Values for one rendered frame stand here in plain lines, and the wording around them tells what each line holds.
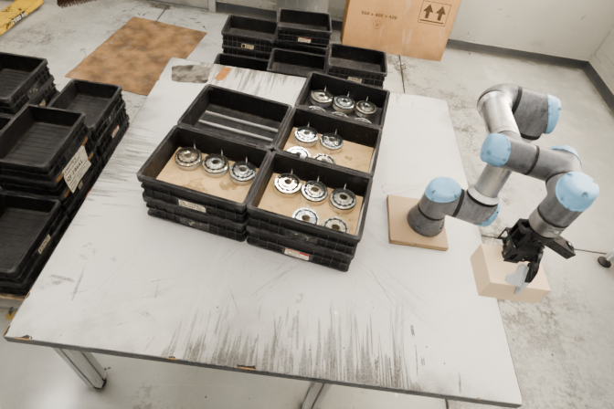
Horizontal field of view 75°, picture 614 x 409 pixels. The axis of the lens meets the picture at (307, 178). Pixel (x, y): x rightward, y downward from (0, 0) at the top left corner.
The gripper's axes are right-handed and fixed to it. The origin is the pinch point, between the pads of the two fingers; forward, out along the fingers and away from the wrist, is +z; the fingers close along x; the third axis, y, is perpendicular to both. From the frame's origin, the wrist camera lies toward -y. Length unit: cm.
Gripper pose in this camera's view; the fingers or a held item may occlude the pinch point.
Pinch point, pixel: (510, 270)
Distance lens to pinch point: 125.5
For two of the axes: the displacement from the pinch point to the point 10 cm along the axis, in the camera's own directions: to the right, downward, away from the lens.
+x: -0.9, 7.3, -6.8
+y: -9.9, -1.4, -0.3
